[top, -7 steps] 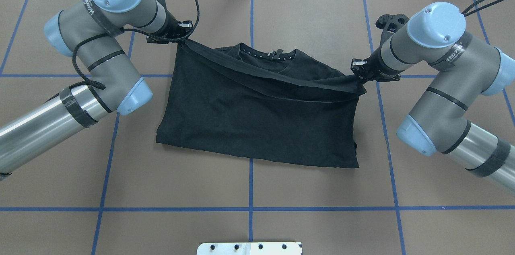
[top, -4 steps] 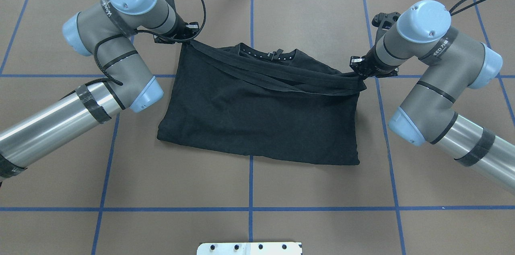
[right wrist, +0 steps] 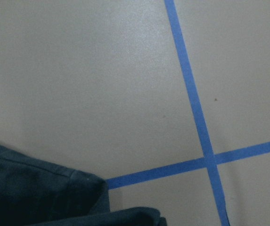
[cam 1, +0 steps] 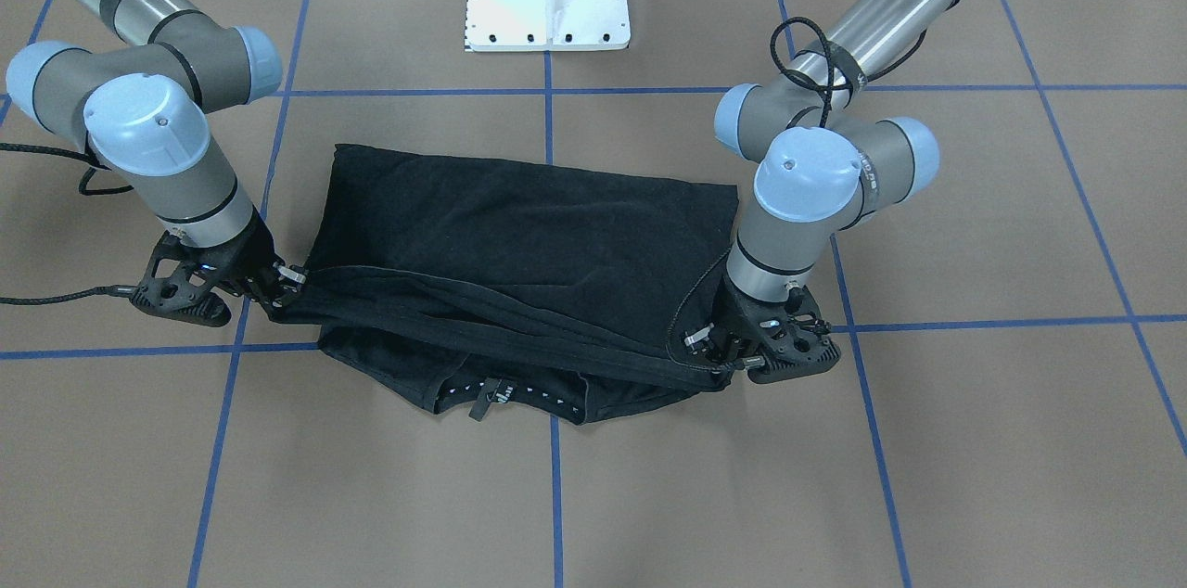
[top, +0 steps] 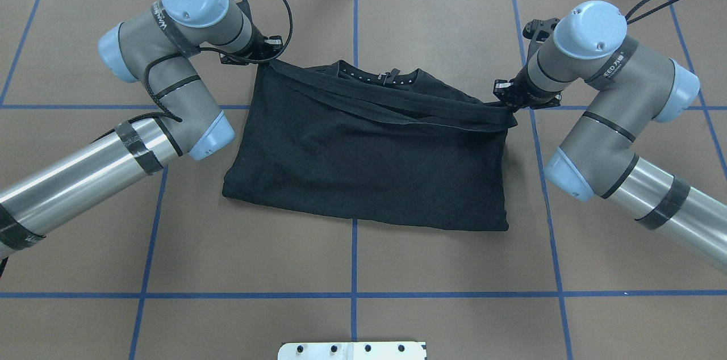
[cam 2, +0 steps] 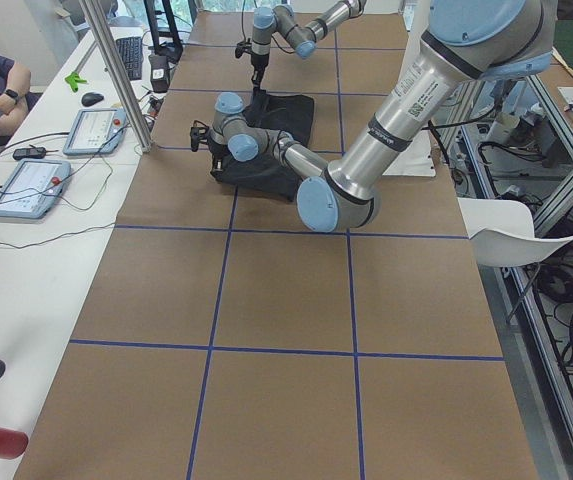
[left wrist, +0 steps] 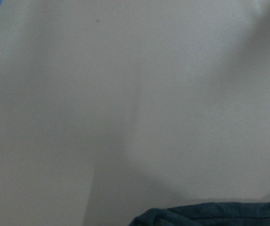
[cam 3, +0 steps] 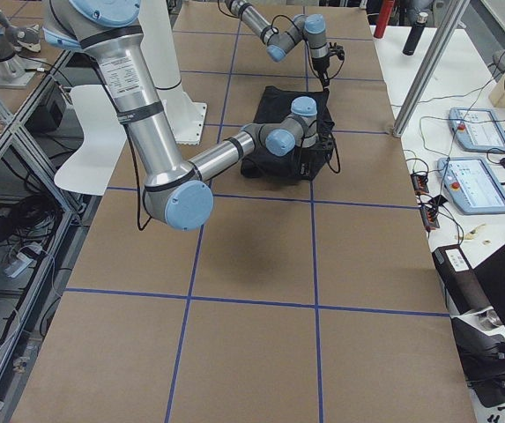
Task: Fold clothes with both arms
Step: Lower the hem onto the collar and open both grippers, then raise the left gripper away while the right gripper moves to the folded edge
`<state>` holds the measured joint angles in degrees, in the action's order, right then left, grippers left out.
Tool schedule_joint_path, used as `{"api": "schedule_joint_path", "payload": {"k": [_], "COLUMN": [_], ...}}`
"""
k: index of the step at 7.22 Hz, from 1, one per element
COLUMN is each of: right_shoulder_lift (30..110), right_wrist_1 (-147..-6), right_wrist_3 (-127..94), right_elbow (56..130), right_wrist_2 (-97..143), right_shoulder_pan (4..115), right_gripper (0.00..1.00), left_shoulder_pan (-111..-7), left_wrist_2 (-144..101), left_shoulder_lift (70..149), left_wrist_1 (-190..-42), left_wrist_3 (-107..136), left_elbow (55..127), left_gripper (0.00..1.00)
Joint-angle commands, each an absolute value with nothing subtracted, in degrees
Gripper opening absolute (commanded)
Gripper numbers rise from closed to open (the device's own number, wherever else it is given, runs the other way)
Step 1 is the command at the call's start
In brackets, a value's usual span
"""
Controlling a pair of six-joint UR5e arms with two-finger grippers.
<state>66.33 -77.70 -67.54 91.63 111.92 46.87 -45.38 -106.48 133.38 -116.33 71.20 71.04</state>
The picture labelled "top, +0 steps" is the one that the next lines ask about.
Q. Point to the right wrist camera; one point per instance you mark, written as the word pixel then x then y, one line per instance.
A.
pixel 537 31

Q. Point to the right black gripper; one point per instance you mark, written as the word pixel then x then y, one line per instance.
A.
pixel 521 92

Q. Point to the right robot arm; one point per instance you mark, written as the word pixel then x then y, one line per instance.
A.
pixel 635 86

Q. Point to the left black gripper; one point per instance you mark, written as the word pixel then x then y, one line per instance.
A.
pixel 258 47

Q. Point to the black graphic t-shirt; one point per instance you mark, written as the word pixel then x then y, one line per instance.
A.
pixel 402 149

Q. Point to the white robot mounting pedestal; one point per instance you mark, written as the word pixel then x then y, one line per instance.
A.
pixel 354 350

